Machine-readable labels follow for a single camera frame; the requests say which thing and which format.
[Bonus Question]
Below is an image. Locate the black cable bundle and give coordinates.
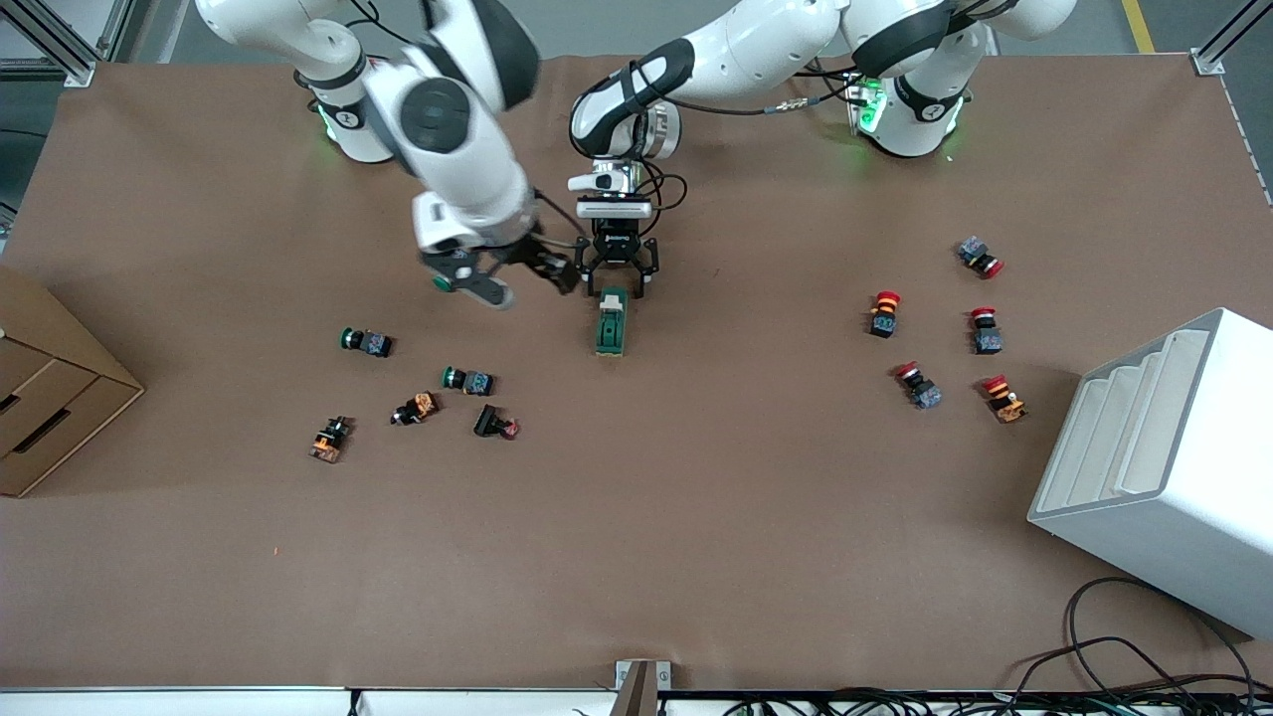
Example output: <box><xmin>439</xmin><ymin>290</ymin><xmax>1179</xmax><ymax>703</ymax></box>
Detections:
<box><xmin>721</xmin><ymin>674</ymin><xmax>1273</xmax><ymax>716</ymax></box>

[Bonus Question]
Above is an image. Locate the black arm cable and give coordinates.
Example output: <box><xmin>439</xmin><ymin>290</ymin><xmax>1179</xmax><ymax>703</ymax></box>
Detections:
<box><xmin>532</xmin><ymin>187</ymin><xmax>590</xmax><ymax>248</ymax></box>
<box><xmin>636</xmin><ymin>60</ymin><xmax>876</xmax><ymax>215</ymax></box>

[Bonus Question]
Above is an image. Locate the black switch with red lamp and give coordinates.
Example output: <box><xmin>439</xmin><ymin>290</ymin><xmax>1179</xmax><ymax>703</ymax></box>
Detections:
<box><xmin>472</xmin><ymin>403</ymin><xmax>521</xmax><ymax>441</ymax></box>

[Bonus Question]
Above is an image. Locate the brown paper table cover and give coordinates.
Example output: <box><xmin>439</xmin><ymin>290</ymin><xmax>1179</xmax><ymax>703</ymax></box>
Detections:
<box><xmin>0</xmin><ymin>50</ymin><xmax>1273</xmax><ymax>692</ymax></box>

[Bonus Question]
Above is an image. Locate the white stepped storage rack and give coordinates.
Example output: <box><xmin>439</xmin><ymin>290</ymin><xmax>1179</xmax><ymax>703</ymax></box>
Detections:
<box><xmin>1026</xmin><ymin>306</ymin><xmax>1273</xmax><ymax>642</ymax></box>

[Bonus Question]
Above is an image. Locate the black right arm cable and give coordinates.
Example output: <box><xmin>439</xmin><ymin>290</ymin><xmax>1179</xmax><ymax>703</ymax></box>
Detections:
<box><xmin>532</xmin><ymin>187</ymin><xmax>590</xmax><ymax>248</ymax></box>

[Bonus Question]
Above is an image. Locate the aluminium frame profile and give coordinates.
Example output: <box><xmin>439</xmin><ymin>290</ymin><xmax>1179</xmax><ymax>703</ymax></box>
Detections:
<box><xmin>0</xmin><ymin>0</ymin><xmax>135</xmax><ymax>89</ymax></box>
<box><xmin>1190</xmin><ymin>0</ymin><xmax>1273</xmax><ymax>79</ymax></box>

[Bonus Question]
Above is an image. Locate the black looped cable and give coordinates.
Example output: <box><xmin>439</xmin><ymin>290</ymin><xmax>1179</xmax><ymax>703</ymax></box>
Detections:
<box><xmin>1009</xmin><ymin>577</ymin><xmax>1259</xmax><ymax>697</ymax></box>

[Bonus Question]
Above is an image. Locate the orange black selector switch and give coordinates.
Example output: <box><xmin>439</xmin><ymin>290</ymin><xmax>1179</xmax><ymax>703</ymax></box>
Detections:
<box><xmin>308</xmin><ymin>416</ymin><xmax>355</xmax><ymax>464</ymax></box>
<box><xmin>390</xmin><ymin>391</ymin><xmax>441</xmax><ymax>428</ymax></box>

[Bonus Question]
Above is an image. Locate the white table edge rail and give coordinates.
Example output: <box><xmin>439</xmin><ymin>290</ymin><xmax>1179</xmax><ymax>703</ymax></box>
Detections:
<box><xmin>0</xmin><ymin>686</ymin><xmax>618</xmax><ymax>716</ymax></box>

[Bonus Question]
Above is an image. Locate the green load switch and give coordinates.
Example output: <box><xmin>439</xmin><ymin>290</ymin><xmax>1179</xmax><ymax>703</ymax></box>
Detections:
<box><xmin>595</xmin><ymin>286</ymin><xmax>631</xmax><ymax>357</ymax></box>

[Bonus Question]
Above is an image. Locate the metal table edge bracket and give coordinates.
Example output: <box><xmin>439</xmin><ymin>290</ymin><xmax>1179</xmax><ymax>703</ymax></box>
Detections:
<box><xmin>615</xmin><ymin>659</ymin><xmax>672</xmax><ymax>716</ymax></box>

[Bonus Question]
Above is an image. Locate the red mushroom button orange block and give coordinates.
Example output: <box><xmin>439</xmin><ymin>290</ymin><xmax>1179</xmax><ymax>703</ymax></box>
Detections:
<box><xmin>867</xmin><ymin>289</ymin><xmax>903</xmax><ymax>340</ymax></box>
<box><xmin>981</xmin><ymin>374</ymin><xmax>1029</xmax><ymax>426</ymax></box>

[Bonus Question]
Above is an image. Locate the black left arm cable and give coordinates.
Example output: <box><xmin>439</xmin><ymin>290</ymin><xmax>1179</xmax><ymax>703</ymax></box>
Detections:
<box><xmin>636</xmin><ymin>60</ymin><xmax>876</xmax><ymax>215</ymax></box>

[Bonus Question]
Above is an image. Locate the brown cardboard drawer box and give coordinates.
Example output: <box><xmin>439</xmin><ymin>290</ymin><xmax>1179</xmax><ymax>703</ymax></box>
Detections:
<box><xmin>0</xmin><ymin>267</ymin><xmax>146</xmax><ymax>498</ymax></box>

